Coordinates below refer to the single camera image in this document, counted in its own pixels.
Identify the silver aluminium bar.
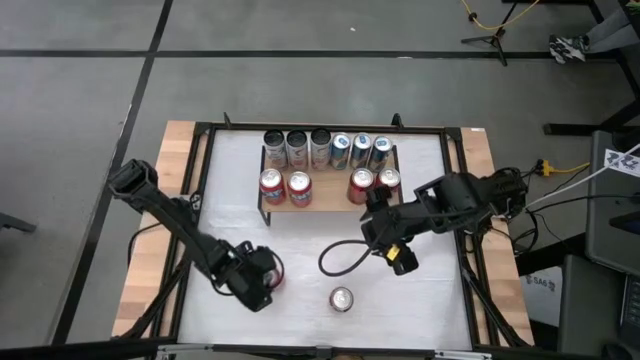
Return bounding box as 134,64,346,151
157,343,215,359
433,349,494,360

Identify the yellow extension cord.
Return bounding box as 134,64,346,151
533,158,592,178

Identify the blue silver Red Bull can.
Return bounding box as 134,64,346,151
329,131,353,171
367,135,395,174
348,132,374,170

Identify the white tall slim can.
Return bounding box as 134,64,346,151
263,129,289,171
309,127,333,172
285,129,310,172

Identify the person's shoe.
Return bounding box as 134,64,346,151
548,33,592,65

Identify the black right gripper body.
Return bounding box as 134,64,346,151
360,185,420,277

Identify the grey furniture leg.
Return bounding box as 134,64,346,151
0,212,39,234

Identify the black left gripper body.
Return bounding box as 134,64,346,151
219,242,277,314

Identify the white box SA6 print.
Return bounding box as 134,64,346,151
519,267,564,326

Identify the wooden shelf black metal frame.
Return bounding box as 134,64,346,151
257,143,405,227

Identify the grey desk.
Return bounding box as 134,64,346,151
584,129,640,274

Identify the white cable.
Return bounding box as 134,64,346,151
527,143,640,209

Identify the white paper tag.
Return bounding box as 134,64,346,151
603,148,640,179

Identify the black tripod stand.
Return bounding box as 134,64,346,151
459,0,524,68

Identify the black metal table frame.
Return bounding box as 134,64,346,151
112,112,535,360

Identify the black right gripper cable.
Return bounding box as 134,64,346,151
317,238,374,278

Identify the person's leg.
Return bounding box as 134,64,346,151
584,7,640,54

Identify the yellow floor cable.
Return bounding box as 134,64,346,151
459,0,541,31

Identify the grey cabinet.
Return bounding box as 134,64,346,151
557,254,626,356

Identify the black desk leg frame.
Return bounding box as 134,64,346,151
542,0,640,137

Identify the red Coca-Cola can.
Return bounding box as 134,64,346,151
328,286,355,314
347,167,376,206
264,268,287,292
258,168,287,206
287,170,314,209
375,167,402,194

